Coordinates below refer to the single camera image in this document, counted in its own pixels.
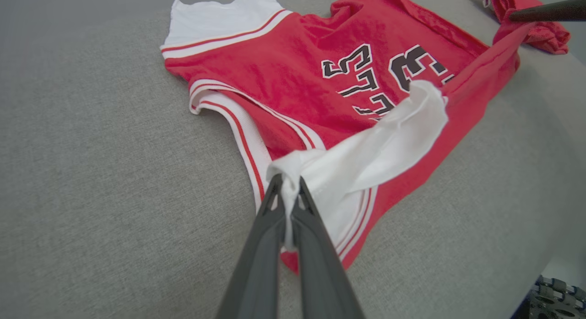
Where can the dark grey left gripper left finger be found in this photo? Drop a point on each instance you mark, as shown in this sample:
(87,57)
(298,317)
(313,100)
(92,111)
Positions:
(256,273)

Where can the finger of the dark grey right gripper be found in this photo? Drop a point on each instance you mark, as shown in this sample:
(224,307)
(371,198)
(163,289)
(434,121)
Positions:
(558,11)

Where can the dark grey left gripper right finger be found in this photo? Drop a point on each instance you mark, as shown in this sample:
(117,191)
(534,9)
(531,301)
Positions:
(320,282)

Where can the red jersey with white sleeves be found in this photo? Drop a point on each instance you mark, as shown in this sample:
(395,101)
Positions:
(284,72)

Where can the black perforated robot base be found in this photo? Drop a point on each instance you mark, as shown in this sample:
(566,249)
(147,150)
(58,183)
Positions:
(554,305)

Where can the folded red garment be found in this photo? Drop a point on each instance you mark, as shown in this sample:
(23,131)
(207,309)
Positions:
(549,37)

